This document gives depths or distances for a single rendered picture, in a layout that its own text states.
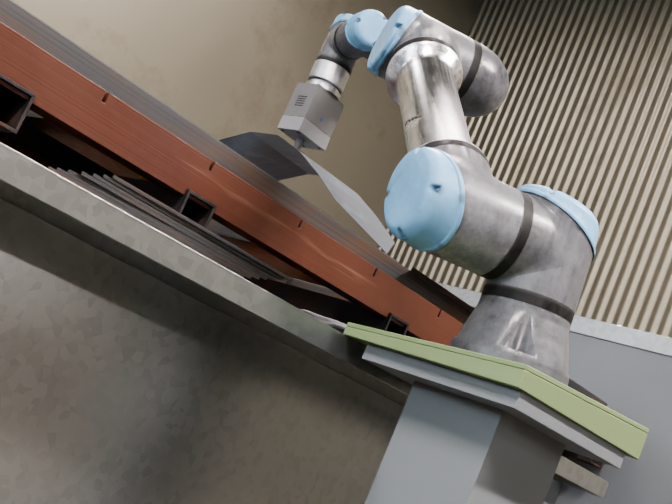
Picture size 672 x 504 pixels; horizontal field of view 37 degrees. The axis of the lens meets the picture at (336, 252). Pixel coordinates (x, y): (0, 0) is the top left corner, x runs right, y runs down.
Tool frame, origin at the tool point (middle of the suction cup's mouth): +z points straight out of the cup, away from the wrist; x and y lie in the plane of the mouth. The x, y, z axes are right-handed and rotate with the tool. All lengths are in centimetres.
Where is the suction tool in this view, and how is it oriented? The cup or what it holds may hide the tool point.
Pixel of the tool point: (291, 160)
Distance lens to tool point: 197.2
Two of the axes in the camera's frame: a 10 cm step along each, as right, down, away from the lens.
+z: -3.9, 9.0, -1.8
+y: -6.0, -4.0, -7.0
